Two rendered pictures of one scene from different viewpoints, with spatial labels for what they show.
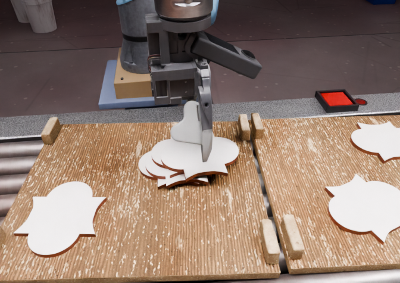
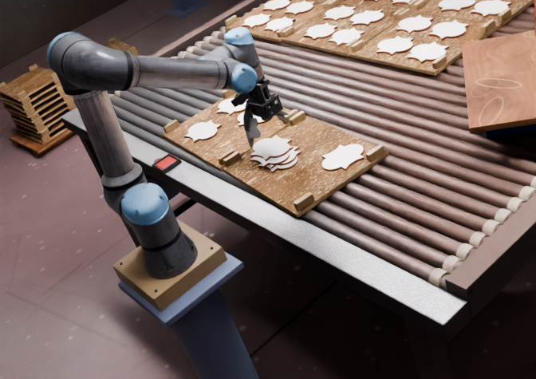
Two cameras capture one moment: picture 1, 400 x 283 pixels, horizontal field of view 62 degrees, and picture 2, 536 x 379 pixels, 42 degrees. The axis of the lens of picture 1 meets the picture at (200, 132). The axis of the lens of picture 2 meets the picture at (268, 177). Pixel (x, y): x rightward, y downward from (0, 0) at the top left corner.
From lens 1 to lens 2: 2.25 m
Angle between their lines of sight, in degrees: 86
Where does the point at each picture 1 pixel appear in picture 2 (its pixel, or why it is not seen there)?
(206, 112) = not seen: hidden behind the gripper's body
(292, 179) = not seen: hidden behind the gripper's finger
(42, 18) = not seen: outside the picture
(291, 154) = (238, 144)
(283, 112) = (195, 172)
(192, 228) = (309, 136)
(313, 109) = (181, 167)
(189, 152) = (273, 148)
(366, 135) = (203, 135)
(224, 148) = (261, 144)
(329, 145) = (220, 140)
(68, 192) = (331, 164)
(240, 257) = (309, 122)
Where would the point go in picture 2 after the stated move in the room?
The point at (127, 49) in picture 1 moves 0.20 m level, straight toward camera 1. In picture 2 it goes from (185, 240) to (236, 198)
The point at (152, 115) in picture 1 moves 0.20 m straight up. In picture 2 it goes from (243, 205) to (221, 150)
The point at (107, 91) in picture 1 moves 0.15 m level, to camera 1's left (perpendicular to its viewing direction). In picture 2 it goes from (221, 273) to (248, 298)
